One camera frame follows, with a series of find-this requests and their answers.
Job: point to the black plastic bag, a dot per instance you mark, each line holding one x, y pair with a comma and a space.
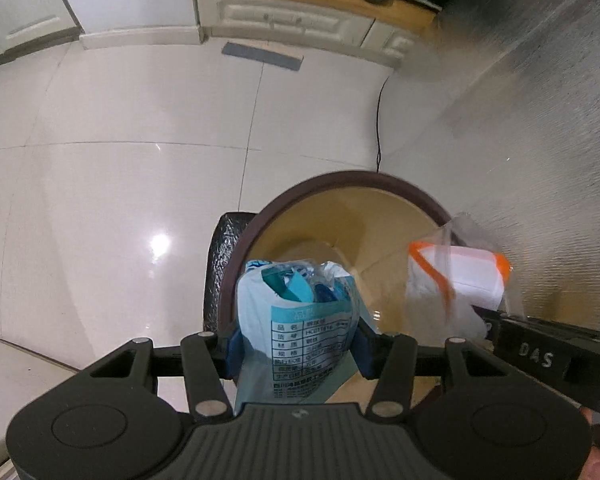
225, 270

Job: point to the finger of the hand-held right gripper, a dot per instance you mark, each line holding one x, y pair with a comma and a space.
490, 322

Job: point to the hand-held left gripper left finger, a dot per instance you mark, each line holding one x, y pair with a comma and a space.
234, 355

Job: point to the white blue printed plastic packet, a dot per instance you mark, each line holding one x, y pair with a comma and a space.
290, 340

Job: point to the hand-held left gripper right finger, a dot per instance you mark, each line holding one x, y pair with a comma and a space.
364, 352

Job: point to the clear bag with orange wrapper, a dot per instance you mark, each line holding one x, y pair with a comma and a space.
460, 280

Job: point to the brown rimmed beige trash bin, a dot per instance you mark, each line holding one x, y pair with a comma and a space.
340, 220

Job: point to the white printed tablecloth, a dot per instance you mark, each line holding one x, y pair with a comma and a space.
530, 110

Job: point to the cream cabinet with wooden top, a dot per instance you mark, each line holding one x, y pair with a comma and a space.
290, 17

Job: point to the white panelled door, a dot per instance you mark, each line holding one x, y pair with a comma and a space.
20, 15

